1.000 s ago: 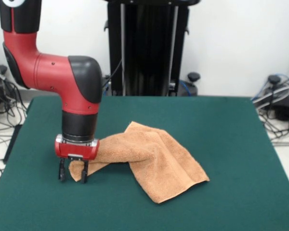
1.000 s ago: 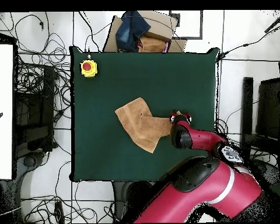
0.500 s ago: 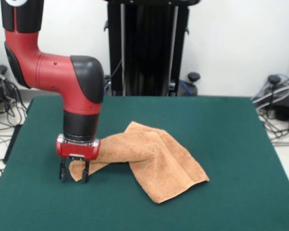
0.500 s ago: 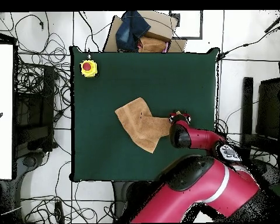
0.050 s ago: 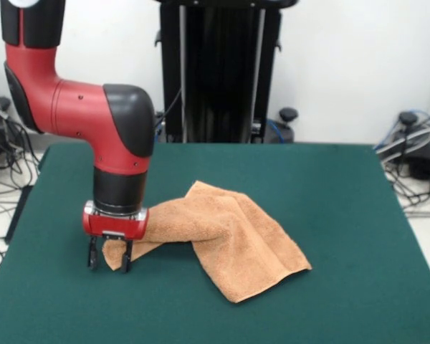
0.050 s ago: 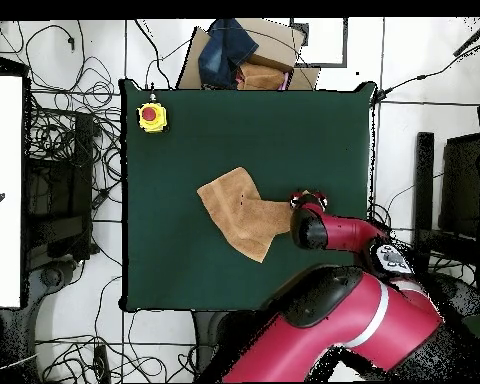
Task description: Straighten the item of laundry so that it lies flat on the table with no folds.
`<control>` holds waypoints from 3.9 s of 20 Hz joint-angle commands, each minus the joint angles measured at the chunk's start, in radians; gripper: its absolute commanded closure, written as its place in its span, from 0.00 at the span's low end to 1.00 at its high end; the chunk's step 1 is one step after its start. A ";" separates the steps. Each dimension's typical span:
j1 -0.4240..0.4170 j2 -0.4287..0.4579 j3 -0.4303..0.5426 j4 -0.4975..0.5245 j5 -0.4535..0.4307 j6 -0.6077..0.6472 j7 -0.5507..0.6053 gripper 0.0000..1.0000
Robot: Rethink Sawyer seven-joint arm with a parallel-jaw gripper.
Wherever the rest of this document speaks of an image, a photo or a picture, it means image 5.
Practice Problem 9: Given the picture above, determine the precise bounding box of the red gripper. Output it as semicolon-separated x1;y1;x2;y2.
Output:
82;200;151;274

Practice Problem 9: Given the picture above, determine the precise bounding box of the tan terry towel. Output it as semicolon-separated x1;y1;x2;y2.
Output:
102;181;312;304

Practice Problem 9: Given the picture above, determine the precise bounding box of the dark green tablecloth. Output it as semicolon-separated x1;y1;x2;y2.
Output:
0;142;430;344

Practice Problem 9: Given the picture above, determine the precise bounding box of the black pedestal cable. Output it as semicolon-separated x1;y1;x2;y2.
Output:
157;87;183;125

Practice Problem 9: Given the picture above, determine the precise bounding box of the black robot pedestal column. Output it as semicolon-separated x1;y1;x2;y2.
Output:
153;0;298;144

